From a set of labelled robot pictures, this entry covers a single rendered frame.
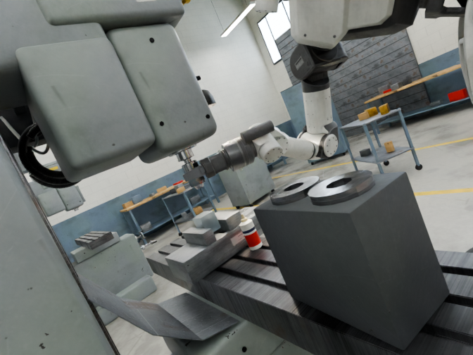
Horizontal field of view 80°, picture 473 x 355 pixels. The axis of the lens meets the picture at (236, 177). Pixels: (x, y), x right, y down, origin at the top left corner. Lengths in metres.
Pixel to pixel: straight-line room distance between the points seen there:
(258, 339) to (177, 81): 0.66
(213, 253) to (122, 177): 6.68
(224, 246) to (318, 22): 0.66
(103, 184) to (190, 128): 6.66
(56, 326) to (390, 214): 0.49
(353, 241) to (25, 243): 0.45
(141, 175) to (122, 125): 6.89
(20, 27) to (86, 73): 0.13
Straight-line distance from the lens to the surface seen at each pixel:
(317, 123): 1.01
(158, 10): 0.83
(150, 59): 0.78
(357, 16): 0.81
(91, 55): 0.72
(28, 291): 0.53
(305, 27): 0.85
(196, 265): 0.82
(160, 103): 0.73
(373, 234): 0.37
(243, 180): 5.31
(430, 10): 0.80
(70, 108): 0.67
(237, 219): 0.88
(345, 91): 9.10
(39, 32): 0.74
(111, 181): 7.39
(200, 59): 9.37
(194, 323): 0.78
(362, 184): 0.38
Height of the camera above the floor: 1.27
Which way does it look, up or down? 7 degrees down
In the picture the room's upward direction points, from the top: 24 degrees counter-clockwise
